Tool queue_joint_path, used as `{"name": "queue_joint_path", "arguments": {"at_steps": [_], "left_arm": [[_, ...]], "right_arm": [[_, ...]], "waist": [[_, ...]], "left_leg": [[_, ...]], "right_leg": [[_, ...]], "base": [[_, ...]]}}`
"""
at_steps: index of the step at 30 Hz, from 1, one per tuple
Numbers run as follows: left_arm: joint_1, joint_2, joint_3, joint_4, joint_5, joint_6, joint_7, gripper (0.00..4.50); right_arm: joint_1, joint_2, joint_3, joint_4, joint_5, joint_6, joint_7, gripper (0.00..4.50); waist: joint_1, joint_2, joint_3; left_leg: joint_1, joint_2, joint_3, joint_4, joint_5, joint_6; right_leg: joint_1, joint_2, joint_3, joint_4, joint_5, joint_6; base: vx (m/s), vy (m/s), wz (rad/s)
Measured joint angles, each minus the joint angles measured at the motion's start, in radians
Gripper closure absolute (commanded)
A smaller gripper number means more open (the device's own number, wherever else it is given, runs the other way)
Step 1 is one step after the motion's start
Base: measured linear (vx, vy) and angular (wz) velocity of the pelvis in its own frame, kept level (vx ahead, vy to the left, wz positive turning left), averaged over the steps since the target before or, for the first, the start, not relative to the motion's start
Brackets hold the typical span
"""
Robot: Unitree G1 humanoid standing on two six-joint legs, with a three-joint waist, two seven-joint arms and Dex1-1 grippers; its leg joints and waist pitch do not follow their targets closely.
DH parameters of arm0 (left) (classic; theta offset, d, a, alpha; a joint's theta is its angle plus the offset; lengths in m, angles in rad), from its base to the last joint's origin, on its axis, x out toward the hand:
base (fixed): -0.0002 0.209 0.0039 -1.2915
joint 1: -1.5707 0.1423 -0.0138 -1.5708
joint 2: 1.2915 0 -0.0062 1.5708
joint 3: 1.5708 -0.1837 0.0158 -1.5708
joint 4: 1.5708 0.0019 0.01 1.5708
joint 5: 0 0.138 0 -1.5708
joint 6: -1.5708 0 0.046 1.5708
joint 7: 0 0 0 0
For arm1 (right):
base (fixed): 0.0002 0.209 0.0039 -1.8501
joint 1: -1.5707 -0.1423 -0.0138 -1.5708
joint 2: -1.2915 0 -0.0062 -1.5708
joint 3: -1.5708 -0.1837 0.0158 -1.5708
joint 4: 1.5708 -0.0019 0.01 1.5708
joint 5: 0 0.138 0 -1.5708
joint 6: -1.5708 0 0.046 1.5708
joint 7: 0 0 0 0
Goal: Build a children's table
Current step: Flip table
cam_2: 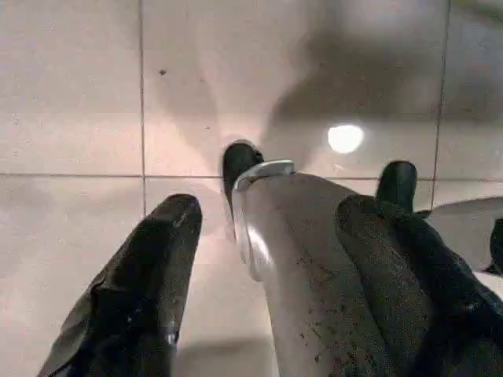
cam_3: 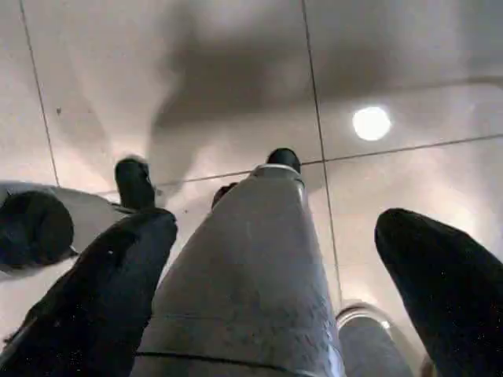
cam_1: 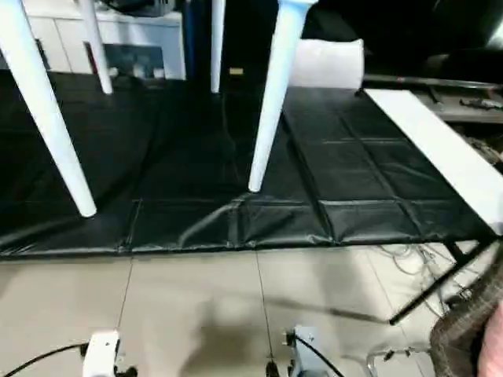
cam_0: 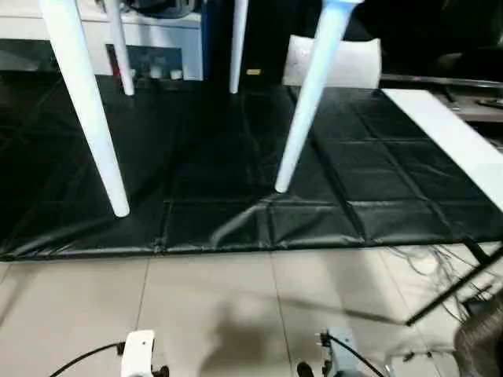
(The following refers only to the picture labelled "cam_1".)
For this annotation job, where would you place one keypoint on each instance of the white glass-door cabinet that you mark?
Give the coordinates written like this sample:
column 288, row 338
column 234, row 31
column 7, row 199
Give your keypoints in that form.
column 157, row 39

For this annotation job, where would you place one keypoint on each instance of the pink skin-toned object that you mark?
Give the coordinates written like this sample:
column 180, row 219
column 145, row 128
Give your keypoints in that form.
column 495, row 345

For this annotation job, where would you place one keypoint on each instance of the dark side table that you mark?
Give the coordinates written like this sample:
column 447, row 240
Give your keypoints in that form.
column 463, row 98

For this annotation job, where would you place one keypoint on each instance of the white flat board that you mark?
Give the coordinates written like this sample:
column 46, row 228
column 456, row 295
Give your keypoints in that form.
column 436, row 149

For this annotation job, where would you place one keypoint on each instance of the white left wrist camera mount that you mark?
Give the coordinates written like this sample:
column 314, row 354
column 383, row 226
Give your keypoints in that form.
column 101, row 353

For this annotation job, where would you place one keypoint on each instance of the white curved plastic panel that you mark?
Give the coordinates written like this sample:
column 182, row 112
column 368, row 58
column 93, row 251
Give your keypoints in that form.
column 330, row 63

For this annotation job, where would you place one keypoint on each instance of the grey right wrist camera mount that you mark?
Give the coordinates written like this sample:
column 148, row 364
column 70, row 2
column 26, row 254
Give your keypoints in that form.
column 308, row 349

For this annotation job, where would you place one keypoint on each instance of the white plastic table leg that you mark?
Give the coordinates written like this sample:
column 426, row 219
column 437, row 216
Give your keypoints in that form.
column 275, row 98
column 97, row 47
column 43, row 110
column 217, row 43

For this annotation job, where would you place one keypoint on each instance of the black padded mat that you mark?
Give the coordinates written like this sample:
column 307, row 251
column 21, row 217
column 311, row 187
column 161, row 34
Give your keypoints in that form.
column 353, row 176

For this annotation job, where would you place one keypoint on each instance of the black metal rod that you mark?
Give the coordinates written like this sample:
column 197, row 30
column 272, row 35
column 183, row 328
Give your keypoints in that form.
column 436, row 286

